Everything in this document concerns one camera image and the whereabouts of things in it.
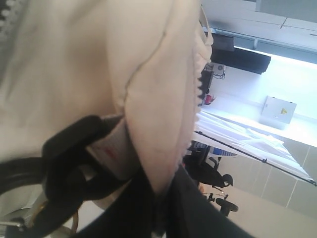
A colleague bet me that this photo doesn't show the white duffel bag grey straps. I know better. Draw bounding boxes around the white duffel bag grey straps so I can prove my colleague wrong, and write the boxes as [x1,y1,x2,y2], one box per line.
[0,0,214,238]

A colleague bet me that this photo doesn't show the black office chair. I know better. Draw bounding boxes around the black office chair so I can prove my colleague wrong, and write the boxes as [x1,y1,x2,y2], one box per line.
[183,146,239,217]

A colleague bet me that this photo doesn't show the grey electrical wall box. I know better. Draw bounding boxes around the grey electrical wall box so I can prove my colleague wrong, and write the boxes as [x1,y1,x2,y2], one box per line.
[259,96,297,130]

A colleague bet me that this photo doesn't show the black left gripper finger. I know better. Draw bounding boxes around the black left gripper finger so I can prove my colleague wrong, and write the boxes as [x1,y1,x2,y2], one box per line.
[152,166,250,238]

